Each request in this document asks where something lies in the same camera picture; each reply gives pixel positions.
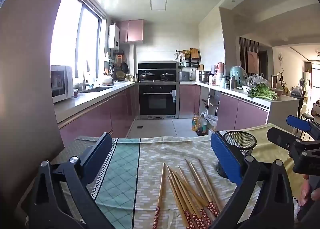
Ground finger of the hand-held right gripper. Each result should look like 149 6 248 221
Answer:
267 127 320 175
286 115 320 142

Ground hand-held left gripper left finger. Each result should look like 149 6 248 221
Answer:
29 133 115 229

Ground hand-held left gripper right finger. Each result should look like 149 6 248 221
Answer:
207 131 295 229

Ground black mesh utensil holder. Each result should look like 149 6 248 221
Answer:
216 131 258 178

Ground bunch of wooden chopsticks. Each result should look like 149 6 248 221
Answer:
152 158 223 229

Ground person's right hand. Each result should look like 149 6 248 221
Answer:
297 173 312 206

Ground black stool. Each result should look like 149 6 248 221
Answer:
301 113 315 141

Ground crumpled plastic bag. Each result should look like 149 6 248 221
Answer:
204 114 218 130

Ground dark oil bottle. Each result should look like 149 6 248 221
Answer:
196 115 208 136

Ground pink base cabinets with sink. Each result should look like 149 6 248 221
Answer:
54 81 139 142

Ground yellow oil bottle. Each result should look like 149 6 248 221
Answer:
192 112 201 132

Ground bunch of green vegetables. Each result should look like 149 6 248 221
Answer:
247 83 278 101

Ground printed green yellow tablecloth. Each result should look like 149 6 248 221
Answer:
15 123 308 229

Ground clear plastic bag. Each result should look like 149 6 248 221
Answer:
246 74 266 87

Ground mint green appliance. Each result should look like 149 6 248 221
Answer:
229 66 248 86

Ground white microwave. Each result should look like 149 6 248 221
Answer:
51 65 74 104

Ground black integrated stove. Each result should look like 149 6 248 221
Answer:
137 61 180 119

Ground steel stockpot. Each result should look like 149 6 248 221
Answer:
199 70 212 83

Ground hanging frying pans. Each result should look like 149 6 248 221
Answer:
110 54 129 82

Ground black wok with lid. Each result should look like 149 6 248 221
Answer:
159 71 176 81
139 71 156 81

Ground white water heater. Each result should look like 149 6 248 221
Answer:
108 24 120 49

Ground kitchen window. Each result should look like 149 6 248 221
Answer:
50 0 103 89

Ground ceiling light panel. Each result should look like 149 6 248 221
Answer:
149 0 167 11

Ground pink wall painting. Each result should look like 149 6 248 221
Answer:
247 50 258 73

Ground striped wall panel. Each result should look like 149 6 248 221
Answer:
239 37 260 74

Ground black wall rack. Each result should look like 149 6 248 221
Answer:
176 48 201 67

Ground pink wall cabinet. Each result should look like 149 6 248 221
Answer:
119 19 144 44

